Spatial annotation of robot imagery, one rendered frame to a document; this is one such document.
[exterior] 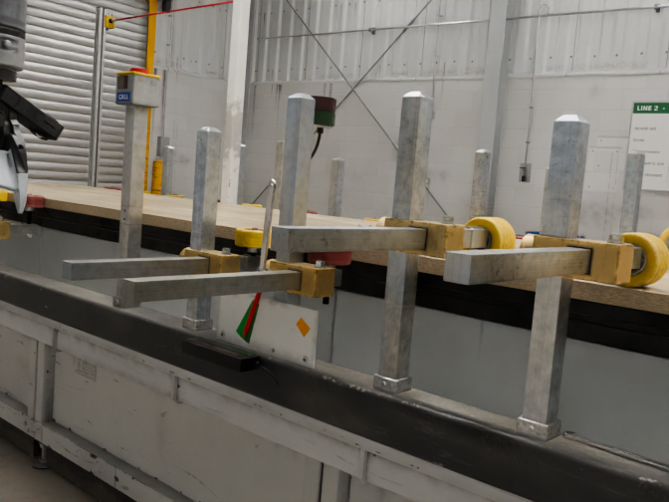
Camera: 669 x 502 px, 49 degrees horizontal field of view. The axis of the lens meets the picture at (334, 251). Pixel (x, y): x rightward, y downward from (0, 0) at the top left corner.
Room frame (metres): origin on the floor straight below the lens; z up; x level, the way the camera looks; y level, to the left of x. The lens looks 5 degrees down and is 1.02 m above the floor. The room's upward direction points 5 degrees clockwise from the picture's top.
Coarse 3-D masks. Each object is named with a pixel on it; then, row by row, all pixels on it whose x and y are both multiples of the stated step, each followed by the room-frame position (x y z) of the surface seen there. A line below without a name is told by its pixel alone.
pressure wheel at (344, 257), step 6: (312, 252) 1.29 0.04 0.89; (318, 252) 1.28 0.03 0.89; (324, 252) 1.28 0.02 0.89; (330, 252) 1.28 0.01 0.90; (336, 252) 1.28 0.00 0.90; (342, 252) 1.28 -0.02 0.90; (348, 252) 1.30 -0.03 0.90; (312, 258) 1.29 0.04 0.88; (318, 258) 1.28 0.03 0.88; (324, 258) 1.28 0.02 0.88; (330, 258) 1.28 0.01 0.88; (336, 258) 1.28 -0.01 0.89; (342, 258) 1.28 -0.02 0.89; (348, 258) 1.30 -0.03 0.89; (330, 264) 1.28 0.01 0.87; (336, 264) 1.28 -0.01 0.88; (342, 264) 1.29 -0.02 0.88; (348, 264) 1.30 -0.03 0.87; (324, 300) 1.31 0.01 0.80
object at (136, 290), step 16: (256, 272) 1.19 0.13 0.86; (272, 272) 1.21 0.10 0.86; (288, 272) 1.22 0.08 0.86; (336, 272) 1.31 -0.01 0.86; (128, 288) 1.00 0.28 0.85; (144, 288) 1.01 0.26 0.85; (160, 288) 1.03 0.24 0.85; (176, 288) 1.05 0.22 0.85; (192, 288) 1.07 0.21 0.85; (208, 288) 1.09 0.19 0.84; (224, 288) 1.11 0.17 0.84; (240, 288) 1.14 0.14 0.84; (256, 288) 1.16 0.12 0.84; (272, 288) 1.19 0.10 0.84; (288, 288) 1.22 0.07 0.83
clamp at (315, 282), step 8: (272, 264) 1.29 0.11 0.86; (280, 264) 1.28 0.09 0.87; (288, 264) 1.26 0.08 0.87; (296, 264) 1.26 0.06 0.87; (304, 264) 1.27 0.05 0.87; (312, 264) 1.28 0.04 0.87; (304, 272) 1.24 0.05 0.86; (312, 272) 1.22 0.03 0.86; (320, 272) 1.23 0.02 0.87; (328, 272) 1.24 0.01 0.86; (304, 280) 1.24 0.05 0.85; (312, 280) 1.22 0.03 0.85; (320, 280) 1.23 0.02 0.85; (328, 280) 1.24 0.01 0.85; (304, 288) 1.23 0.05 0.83; (312, 288) 1.22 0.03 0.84; (320, 288) 1.23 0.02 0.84; (328, 288) 1.24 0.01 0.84; (312, 296) 1.22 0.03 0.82; (320, 296) 1.23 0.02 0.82; (328, 296) 1.24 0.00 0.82
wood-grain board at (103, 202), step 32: (32, 192) 2.47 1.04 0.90; (64, 192) 2.66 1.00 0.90; (96, 192) 2.89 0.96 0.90; (160, 224) 1.80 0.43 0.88; (224, 224) 1.68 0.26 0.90; (256, 224) 1.77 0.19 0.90; (320, 224) 1.98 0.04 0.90; (352, 224) 2.10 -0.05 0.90; (352, 256) 1.39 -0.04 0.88; (384, 256) 1.33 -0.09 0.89; (576, 288) 1.09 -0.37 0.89; (608, 288) 1.06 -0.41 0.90; (640, 288) 1.06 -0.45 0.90
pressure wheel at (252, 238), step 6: (240, 228) 1.51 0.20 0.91; (246, 228) 1.53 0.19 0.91; (252, 228) 1.51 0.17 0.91; (258, 228) 1.51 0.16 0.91; (240, 234) 1.48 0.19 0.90; (246, 234) 1.47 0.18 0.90; (252, 234) 1.47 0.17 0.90; (258, 234) 1.47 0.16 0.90; (270, 234) 1.49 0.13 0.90; (240, 240) 1.48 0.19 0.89; (246, 240) 1.47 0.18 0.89; (252, 240) 1.47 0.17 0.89; (258, 240) 1.47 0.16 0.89; (270, 240) 1.49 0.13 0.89; (240, 246) 1.49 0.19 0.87; (246, 246) 1.47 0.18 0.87; (252, 246) 1.47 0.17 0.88; (258, 246) 1.47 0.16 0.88; (270, 246) 1.49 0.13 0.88; (252, 252) 1.51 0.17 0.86; (258, 252) 1.50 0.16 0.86
